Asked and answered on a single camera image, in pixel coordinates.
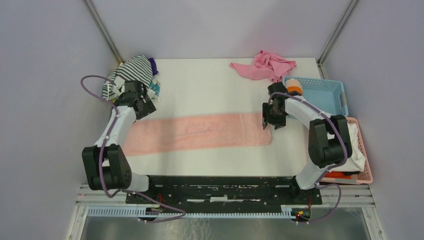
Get white cloth in basket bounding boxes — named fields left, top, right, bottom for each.
left=332, top=118, right=366, bottom=172

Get white slotted cable duct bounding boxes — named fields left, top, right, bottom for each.
left=86, top=205, right=298, bottom=220

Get teal patterned cloth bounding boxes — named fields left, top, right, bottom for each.
left=147, top=78, right=161, bottom=104

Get pink plastic basket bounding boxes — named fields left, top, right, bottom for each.
left=321, top=117, right=373, bottom=185

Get orange cloth in basket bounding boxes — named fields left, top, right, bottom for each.
left=325, top=171, right=352, bottom=179

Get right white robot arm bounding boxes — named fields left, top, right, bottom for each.
left=262, top=82, right=353, bottom=204

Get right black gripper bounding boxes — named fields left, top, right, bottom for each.
left=261, top=102, right=286, bottom=130

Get purple cloth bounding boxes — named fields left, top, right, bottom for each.
left=148, top=57, right=159, bottom=76

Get striped cloth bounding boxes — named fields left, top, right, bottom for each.
left=101, top=55, right=155, bottom=101

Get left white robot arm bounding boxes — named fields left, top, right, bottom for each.
left=81, top=81, right=158, bottom=204

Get pink crumpled towel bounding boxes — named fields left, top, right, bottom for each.
left=229, top=50, right=297, bottom=83

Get orange cartoon towel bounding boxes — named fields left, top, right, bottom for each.
left=285, top=78, right=303, bottom=95

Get light pink towel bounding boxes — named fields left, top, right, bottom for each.
left=123, top=113, right=272, bottom=156

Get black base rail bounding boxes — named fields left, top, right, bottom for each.
left=144, top=175, right=323, bottom=214

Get blue plastic basket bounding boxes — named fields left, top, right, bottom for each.
left=283, top=76, right=349, bottom=117

